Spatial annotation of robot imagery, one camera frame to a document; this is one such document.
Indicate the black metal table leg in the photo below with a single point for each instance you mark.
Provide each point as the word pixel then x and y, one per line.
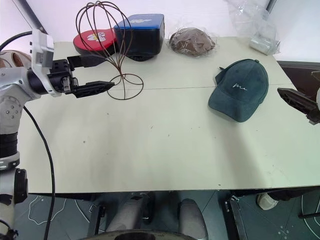
pixel 94 220
pixel 237 217

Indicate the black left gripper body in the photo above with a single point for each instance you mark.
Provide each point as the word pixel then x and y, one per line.
pixel 61 75

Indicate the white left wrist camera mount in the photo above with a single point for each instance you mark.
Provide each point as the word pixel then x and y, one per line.
pixel 41 53

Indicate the white sneaker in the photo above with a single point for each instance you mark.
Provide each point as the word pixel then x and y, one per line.
pixel 266 201

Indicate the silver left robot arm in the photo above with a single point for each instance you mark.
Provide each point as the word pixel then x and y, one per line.
pixel 10 82

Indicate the brown and beige round object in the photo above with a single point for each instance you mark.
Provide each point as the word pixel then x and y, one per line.
pixel 15 58

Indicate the blue and black box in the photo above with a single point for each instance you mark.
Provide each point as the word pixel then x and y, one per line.
pixel 145 37

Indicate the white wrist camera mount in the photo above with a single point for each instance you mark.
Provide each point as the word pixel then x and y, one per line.
pixel 318 96
pixel 41 53

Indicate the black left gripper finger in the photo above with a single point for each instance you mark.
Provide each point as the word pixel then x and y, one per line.
pixel 85 61
pixel 93 88

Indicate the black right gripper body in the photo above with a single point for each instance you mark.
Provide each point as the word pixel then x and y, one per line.
pixel 314 117

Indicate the red oval case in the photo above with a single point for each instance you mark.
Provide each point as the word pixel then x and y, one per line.
pixel 85 41

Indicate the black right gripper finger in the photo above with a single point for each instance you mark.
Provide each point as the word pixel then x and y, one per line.
pixel 316 74
pixel 296 100

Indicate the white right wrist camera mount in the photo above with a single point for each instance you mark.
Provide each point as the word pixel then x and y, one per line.
pixel 318 96

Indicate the brown hat in plastic bag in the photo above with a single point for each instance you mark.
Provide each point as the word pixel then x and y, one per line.
pixel 191 41

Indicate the grey diagonal metal bar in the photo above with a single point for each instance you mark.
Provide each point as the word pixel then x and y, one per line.
pixel 33 17

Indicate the green baseball cap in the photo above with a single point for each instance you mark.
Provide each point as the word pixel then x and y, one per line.
pixel 237 97

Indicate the clear plastic bag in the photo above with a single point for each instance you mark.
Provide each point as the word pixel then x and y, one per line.
pixel 260 30

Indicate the dark rounded robot body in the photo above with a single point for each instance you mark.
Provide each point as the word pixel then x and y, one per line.
pixel 140 236

